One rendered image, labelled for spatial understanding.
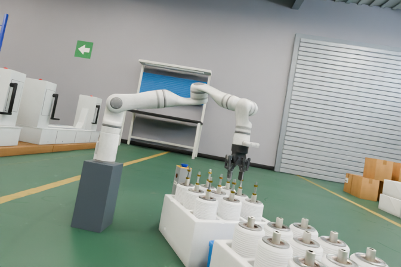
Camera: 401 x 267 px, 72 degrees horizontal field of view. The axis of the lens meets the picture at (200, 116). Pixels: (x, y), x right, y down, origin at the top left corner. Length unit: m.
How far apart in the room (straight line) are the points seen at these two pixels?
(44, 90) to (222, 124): 3.84
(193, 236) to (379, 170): 3.91
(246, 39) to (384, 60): 2.98
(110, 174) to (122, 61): 5.65
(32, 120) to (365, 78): 6.23
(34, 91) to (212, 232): 2.91
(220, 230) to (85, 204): 0.62
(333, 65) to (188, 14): 3.46
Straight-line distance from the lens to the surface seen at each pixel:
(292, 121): 6.33
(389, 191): 3.99
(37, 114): 3.62
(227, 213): 1.24
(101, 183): 1.36
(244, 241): 0.92
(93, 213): 1.40
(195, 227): 1.14
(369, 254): 0.97
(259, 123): 6.30
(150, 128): 6.43
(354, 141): 6.75
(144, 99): 1.36
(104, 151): 1.37
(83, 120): 4.74
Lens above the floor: 0.51
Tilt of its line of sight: 3 degrees up
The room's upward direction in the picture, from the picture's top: 10 degrees clockwise
